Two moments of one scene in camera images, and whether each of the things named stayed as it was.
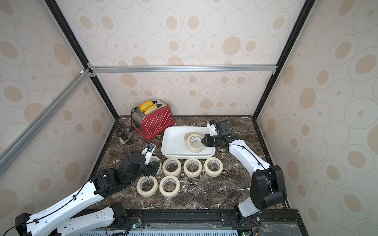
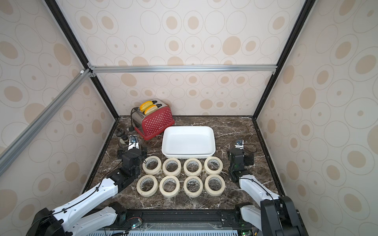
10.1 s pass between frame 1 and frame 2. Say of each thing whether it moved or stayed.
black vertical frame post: stayed
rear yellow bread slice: stayed
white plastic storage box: stayed
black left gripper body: moved
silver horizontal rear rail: stayed
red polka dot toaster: stayed
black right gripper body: moved
